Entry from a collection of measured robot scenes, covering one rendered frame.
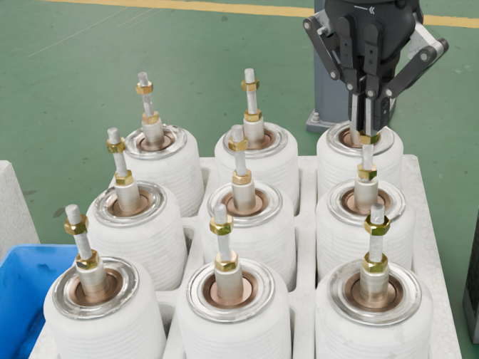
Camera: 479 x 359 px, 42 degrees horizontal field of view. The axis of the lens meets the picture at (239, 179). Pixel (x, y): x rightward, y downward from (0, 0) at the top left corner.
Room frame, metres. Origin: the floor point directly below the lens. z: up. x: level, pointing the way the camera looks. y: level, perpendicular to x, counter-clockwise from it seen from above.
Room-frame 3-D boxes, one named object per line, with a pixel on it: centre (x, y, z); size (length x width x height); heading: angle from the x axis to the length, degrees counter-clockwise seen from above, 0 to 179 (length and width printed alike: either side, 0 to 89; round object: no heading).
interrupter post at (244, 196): (0.49, 0.00, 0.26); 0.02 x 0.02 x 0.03
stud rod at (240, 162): (0.49, 0.00, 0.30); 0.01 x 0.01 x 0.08
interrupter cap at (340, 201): (0.47, -0.12, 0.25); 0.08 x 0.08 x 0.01
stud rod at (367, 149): (0.47, -0.12, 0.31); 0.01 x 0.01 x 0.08
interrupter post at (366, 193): (0.47, -0.12, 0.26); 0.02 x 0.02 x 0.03
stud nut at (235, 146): (0.49, 0.00, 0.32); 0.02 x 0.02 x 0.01; 43
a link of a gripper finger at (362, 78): (0.49, -0.11, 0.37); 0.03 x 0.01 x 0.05; 42
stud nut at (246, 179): (0.49, 0.00, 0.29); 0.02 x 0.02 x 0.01; 43
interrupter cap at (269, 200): (0.49, 0.00, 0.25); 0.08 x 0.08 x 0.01
